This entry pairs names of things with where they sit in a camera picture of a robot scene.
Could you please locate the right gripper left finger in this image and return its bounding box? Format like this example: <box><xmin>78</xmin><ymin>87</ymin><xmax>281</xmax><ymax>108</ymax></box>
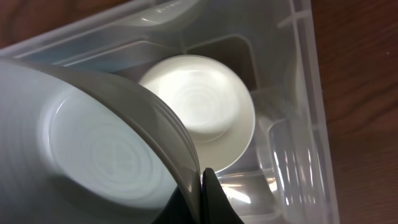
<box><xmin>152</xmin><ymin>187</ymin><xmax>196</xmax><ymax>224</ymax></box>

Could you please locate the grey small bowl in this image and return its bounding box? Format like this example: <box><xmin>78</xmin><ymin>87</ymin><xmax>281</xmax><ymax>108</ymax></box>
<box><xmin>1</xmin><ymin>58</ymin><xmax>201</xmax><ymax>223</ymax></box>

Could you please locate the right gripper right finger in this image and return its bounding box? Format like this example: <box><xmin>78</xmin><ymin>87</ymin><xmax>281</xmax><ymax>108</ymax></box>
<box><xmin>201</xmin><ymin>168</ymin><xmax>244</xmax><ymax>224</ymax></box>

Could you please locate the clear plastic storage bin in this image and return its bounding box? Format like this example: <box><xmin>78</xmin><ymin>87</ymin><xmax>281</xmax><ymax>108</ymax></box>
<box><xmin>1</xmin><ymin>0</ymin><xmax>340</xmax><ymax>223</ymax></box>

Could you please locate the white small bowl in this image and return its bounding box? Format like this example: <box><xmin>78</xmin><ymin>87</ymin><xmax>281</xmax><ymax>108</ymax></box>
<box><xmin>139</xmin><ymin>55</ymin><xmax>256</xmax><ymax>172</ymax></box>

